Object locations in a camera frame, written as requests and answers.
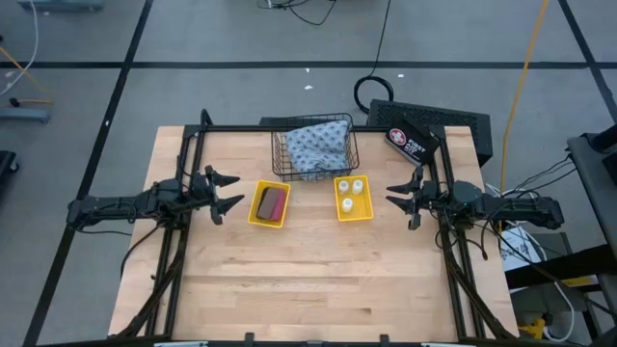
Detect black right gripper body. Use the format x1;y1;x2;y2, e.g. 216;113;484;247
408;166;457;231

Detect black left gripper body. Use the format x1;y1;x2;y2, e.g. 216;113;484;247
190;165;224;227

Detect pink pouch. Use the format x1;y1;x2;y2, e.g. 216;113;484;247
268;189;288;223

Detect grey patterned fabric pouch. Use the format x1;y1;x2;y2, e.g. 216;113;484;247
283;120;352;182

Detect yellow plastic basket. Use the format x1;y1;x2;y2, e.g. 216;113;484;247
333;174;375;223
247;179;292;229

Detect black first aid kit bag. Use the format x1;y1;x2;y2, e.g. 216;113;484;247
384;118;441;168

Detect black perforated metal box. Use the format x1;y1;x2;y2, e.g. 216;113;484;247
365;98;494;168

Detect white printed paper bag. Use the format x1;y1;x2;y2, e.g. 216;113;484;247
499;225;547;272

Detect black metal beam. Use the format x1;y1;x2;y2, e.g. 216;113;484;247
504;243;617;290

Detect black side table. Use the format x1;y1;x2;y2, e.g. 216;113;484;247
567;123;617;252

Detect yellow power plug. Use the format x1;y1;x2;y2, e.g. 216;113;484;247
518;316;547;338

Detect grey floor box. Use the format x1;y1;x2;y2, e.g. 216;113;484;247
0;106;52;124
16;0;105;13

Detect black metal rig frame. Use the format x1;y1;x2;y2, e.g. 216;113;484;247
115;108;520;347

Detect black wire basket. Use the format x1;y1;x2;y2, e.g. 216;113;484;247
271;113;361;183

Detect coiled black floor cable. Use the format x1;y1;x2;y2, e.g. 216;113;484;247
353;0;395;116

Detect thick yellow cable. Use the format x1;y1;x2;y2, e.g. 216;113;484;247
498;0;550;194

